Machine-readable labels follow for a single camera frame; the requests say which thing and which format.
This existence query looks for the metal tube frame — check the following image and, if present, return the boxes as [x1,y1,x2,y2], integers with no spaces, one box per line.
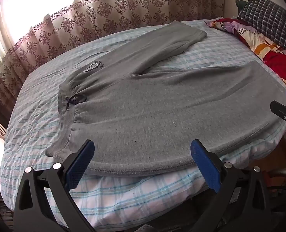
[266,167,286,192]

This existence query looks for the dark plaid pillow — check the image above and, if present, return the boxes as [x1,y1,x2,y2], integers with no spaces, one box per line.
[237,0,286,47]

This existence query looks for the colourful printed blanket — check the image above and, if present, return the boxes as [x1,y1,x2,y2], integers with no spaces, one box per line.
[204,18,286,91]

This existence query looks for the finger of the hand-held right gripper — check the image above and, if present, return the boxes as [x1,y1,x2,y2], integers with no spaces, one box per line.
[270,100,286,143]

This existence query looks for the grey pants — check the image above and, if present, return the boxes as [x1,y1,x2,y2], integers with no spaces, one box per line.
[45,20,286,177]

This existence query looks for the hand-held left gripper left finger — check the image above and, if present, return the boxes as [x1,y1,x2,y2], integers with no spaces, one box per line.
[13,139,96,232]

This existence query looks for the bed with plaid sheet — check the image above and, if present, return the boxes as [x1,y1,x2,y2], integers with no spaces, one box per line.
[0,19,286,230]

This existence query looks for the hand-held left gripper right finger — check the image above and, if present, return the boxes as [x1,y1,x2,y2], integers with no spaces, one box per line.
[190,139,272,232]

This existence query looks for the brown patterned curtain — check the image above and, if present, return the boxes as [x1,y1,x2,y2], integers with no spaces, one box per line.
[0,0,226,126]

